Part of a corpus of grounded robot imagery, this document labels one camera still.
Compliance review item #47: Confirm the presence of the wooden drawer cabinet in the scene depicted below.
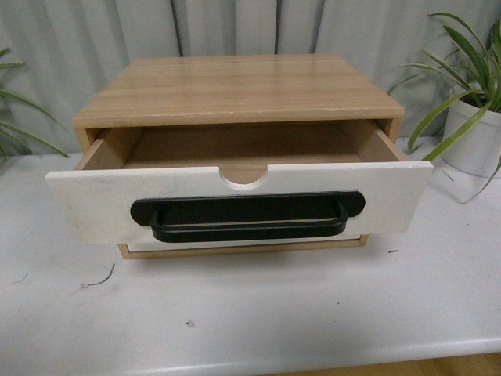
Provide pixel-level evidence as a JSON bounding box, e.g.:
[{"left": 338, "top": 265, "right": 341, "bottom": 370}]
[{"left": 74, "top": 55, "right": 404, "bottom": 259}]

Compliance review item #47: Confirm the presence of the green plant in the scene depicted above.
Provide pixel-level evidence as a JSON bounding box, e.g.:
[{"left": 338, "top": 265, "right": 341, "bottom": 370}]
[
  {"left": 1, "top": 47, "right": 68, "bottom": 160},
  {"left": 391, "top": 12, "right": 500, "bottom": 201}
]

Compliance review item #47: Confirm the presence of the black drawer handle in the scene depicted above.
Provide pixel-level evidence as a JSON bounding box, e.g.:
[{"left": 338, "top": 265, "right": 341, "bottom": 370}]
[{"left": 130, "top": 191, "right": 366, "bottom": 243}]

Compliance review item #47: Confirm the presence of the white-front wooden drawer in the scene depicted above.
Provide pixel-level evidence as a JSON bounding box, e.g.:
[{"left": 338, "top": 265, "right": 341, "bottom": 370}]
[{"left": 46, "top": 120, "right": 433, "bottom": 251}]

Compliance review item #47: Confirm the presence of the green plant left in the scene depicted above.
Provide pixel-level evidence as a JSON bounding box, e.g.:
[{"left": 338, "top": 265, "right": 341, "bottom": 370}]
[{"left": 1, "top": 47, "right": 68, "bottom": 160}]

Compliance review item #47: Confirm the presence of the green plant right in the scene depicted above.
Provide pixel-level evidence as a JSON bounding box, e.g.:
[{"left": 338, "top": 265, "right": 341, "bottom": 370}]
[{"left": 391, "top": 12, "right": 500, "bottom": 201}]

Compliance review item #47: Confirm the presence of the white plant pot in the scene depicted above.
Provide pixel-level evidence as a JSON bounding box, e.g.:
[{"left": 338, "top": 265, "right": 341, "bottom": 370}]
[{"left": 441, "top": 99, "right": 501, "bottom": 178}]

